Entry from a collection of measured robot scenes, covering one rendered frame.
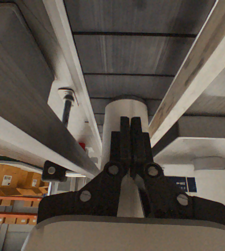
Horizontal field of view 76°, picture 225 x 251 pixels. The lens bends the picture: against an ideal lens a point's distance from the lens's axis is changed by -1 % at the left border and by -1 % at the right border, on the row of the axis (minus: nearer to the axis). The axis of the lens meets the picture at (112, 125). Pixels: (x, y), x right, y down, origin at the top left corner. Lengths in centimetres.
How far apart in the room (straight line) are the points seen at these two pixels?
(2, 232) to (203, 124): 894
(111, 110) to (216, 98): 20
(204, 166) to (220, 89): 29
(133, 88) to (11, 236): 890
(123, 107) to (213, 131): 23
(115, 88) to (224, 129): 26
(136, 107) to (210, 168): 39
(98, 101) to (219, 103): 22
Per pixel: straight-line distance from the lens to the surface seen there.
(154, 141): 20
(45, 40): 20
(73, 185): 59
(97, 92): 16
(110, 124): 15
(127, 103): 16
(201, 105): 31
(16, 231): 888
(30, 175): 287
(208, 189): 51
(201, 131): 34
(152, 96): 17
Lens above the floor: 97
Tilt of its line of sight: 23 degrees down
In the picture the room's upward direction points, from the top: 178 degrees counter-clockwise
